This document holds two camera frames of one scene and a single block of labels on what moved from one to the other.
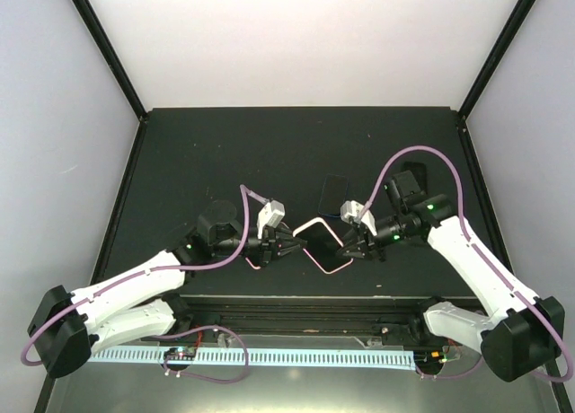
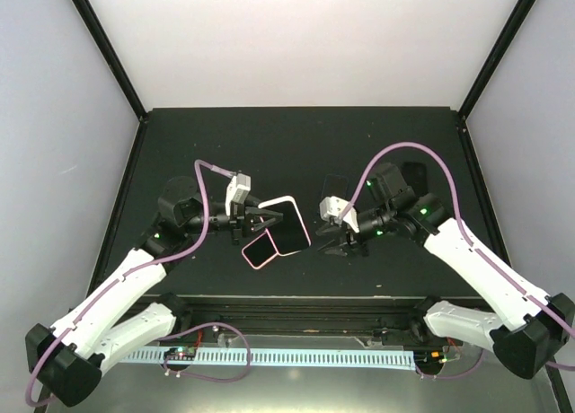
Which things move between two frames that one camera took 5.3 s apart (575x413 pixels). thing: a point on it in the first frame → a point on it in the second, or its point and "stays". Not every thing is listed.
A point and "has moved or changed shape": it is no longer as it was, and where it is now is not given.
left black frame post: [82, 1] stays
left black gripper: [269, 243] → [238, 217]
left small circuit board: [181, 353] stays
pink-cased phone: [322, 246] has moved or changed shape
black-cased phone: [333, 194] stays
